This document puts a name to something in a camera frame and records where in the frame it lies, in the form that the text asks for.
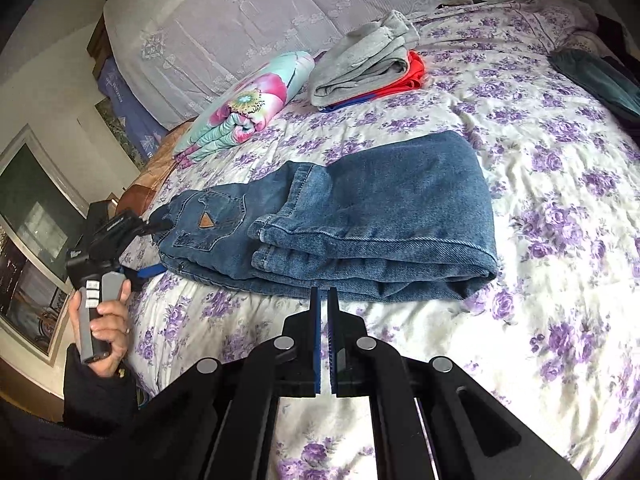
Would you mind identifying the floral folded blanket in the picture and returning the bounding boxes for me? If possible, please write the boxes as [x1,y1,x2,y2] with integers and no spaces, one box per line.
[174,51,314,166]

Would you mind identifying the brown wooden bed frame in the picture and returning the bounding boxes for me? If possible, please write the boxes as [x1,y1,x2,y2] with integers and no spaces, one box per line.
[87,18,191,214]

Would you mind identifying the dark green fleece garment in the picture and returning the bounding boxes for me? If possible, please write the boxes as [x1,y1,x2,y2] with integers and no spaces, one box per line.
[548,49,639,132]

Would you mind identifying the framed picture on wall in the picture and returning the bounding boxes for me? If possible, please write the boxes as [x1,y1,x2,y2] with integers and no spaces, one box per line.
[1,126,88,364]

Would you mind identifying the grey folded sweatpants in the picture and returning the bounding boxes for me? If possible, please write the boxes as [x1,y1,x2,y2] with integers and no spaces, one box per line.
[308,10,419,108]

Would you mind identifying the person's left hand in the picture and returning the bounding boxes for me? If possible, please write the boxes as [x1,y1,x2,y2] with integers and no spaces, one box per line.
[88,280,131,378]

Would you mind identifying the purple floral bedspread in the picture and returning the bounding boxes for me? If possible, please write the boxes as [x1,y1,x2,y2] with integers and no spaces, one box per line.
[122,0,639,479]

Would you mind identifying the red and blue folded garment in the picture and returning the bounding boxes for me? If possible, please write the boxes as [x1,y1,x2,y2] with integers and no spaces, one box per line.
[318,50,426,113]

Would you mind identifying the black sleeve forearm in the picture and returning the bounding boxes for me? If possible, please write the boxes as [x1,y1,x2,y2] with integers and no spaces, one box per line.
[1,344,138,479]

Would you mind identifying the lilac lace pillow cover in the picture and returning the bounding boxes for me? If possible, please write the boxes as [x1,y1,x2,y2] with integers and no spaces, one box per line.
[102,0,536,131]

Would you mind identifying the blue denim jeans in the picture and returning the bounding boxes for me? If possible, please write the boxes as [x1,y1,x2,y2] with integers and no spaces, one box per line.
[152,131,498,302]

